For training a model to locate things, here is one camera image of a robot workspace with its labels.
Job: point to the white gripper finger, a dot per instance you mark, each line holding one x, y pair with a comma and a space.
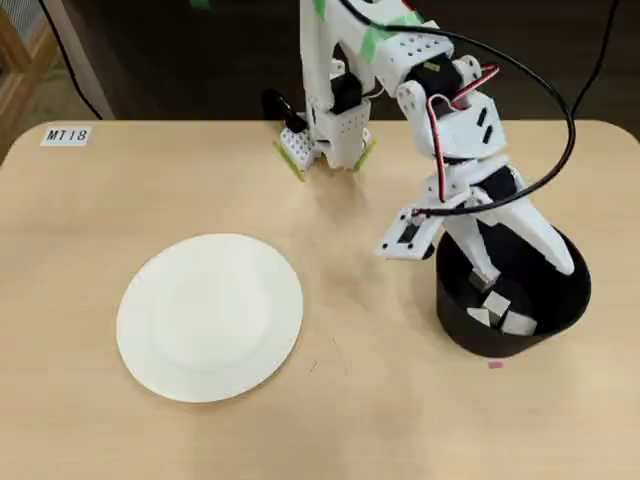
535, 225
472, 245

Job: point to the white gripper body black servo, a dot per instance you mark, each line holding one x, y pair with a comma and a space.
506, 189

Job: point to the white cube block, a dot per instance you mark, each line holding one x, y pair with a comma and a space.
477, 317
517, 325
477, 283
495, 302

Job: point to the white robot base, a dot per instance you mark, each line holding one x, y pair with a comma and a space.
297, 147

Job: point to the black pot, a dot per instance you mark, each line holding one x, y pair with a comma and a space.
450, 300

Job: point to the white round plate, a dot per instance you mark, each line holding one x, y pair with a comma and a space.
200, 325

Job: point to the small pink sticker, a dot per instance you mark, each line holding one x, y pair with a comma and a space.
496, 365

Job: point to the green tape strip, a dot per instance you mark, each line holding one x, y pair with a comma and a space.
319, 7
380, 37

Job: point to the yellow-green base pad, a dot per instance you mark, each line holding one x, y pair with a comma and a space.
290, 167

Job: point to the black table clamp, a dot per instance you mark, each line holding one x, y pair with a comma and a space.
280, 107

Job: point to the green background object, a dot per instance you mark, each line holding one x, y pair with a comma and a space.
200, 3

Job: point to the white MT18 label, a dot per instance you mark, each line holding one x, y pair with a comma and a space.
65, 136

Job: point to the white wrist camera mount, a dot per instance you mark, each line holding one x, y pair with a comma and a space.
390, 247

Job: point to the wooden furniture frame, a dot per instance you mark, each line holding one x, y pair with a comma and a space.
20, 75

